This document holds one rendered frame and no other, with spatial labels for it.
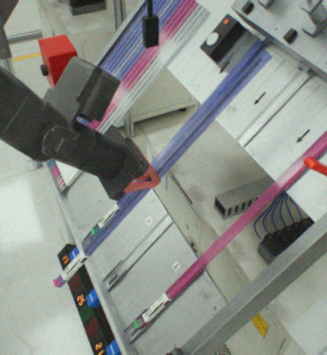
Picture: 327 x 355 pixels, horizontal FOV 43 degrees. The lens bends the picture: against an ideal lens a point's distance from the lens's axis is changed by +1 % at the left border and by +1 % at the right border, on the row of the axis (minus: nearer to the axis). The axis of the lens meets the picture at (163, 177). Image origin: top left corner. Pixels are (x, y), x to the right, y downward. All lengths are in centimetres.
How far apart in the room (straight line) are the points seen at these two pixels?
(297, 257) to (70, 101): 36
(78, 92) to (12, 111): 11
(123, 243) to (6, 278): 102
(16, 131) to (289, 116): 42
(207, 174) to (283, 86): 51
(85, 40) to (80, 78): 142
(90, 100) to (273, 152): 31
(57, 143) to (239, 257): 63
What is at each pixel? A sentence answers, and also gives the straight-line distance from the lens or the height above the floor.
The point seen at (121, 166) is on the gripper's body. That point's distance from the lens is 56.
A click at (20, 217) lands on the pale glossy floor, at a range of 195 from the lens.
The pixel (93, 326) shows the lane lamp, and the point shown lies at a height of 66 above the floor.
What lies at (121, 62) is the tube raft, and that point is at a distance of 99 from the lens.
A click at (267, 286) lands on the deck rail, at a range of 62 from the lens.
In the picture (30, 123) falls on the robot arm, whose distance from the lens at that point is 43.
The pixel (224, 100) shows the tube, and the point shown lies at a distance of 62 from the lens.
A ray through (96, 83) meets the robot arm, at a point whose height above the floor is 116.
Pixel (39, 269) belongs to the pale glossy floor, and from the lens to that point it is 176.
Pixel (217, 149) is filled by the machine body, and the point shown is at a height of 62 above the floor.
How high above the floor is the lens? 143
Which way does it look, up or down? 45 degrees down
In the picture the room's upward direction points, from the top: straight up
